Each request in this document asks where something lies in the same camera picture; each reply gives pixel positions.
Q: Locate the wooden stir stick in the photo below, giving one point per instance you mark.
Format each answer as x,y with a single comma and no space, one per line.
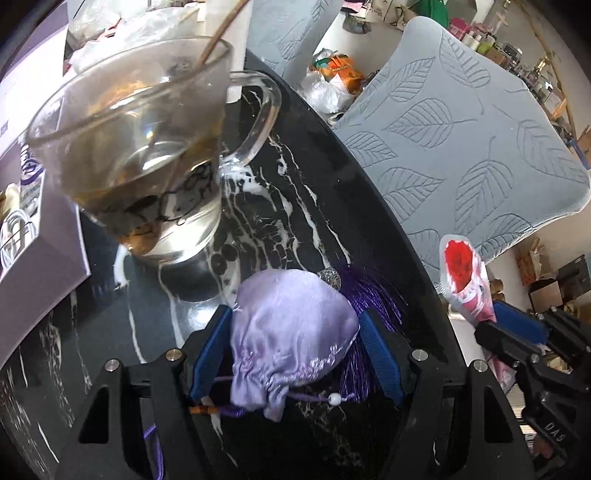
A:
221,32

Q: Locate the green tote bag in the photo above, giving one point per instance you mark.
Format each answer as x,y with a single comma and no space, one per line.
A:
431,11

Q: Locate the cream hand cream tube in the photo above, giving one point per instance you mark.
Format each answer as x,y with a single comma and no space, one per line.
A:
9,198

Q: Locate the glass tea cup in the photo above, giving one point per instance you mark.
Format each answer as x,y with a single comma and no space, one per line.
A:
138,184

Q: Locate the clear plastic bag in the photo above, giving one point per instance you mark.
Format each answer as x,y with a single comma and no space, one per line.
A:
138,25

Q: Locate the lavender satin sachet purple tassel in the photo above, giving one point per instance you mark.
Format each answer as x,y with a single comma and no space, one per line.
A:
291,323

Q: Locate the red white pink packet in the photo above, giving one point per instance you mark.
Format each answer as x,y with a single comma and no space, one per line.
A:
461,272

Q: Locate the purple silver foil packet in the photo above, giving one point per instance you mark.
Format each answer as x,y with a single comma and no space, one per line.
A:
30,170

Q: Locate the lavender gift box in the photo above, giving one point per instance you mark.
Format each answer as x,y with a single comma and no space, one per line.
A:
41,295

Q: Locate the grey leaf-pattern covered chair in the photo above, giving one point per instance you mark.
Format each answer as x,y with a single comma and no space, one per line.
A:
286,32
461,138

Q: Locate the brown cardboard box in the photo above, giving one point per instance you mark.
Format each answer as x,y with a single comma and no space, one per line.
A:
531,263

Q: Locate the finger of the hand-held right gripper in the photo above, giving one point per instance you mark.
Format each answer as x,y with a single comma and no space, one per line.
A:
503,344
521,323

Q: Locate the white cylinder bottle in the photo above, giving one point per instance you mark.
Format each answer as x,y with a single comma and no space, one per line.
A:
242,60

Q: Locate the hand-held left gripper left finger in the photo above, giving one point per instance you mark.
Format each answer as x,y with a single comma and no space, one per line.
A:
210,355

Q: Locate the shelf of cosmetic bottles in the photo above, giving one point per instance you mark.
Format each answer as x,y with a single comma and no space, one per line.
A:
485,44

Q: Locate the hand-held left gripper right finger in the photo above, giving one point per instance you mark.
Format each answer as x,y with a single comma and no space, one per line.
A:
378,350

